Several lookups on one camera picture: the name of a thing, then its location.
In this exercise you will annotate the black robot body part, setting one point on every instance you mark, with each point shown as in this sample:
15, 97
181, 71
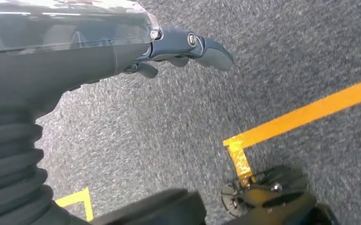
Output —
155, 208

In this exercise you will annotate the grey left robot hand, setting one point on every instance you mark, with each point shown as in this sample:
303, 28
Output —
59, 56

